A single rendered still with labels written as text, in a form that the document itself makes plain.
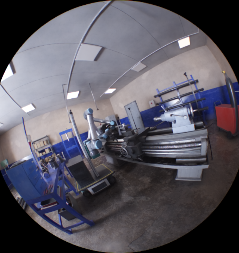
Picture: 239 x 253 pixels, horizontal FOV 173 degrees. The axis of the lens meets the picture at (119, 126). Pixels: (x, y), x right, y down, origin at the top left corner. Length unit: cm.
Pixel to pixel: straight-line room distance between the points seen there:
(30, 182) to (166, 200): 169
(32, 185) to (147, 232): 136
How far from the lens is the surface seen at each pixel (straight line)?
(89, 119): 141
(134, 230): 133
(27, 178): 107
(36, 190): 110
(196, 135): 115
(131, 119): 567
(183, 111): 122
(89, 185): 174
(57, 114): 562
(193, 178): 160
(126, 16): 239
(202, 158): 131
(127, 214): 143
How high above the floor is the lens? 128
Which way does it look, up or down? 4 degrees down
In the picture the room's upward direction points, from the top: 20 degrees counter-clockwise
